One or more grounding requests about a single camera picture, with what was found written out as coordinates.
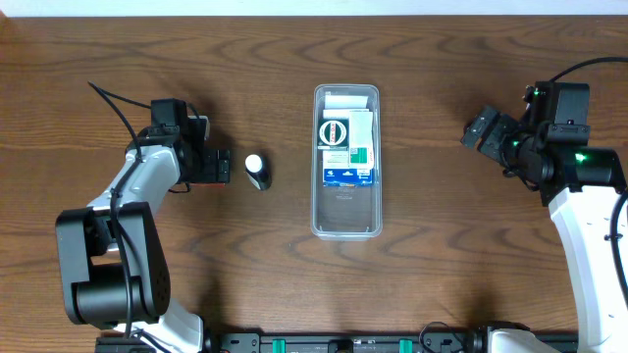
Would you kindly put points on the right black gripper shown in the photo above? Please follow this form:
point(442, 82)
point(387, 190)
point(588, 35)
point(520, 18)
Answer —
point(496, 137)

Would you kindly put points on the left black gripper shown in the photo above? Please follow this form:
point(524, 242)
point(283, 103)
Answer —
point(213, 163)

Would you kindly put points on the dark bottle white cap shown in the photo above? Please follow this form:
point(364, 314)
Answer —
point(257, 172)

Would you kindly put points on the white green medicine box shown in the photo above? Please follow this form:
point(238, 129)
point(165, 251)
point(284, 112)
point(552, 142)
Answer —
point(360, 144)

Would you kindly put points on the green square box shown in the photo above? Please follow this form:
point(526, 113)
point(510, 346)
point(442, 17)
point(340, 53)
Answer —
point(333, 134)

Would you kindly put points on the blue medicine box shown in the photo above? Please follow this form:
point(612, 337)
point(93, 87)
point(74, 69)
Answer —
point(336, 170)

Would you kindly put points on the red Panadol box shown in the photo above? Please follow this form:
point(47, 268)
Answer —
point(211, 185)

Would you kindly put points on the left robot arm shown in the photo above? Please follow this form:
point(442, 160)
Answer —
point(113, 269)

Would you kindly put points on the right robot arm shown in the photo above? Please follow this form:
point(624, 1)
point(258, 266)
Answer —
point(584, 189)

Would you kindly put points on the clear plastic container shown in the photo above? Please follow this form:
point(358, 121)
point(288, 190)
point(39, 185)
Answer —
point(339, 212)

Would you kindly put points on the black mounting rail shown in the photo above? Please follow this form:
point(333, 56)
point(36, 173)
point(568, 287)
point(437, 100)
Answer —
point(263, 343)

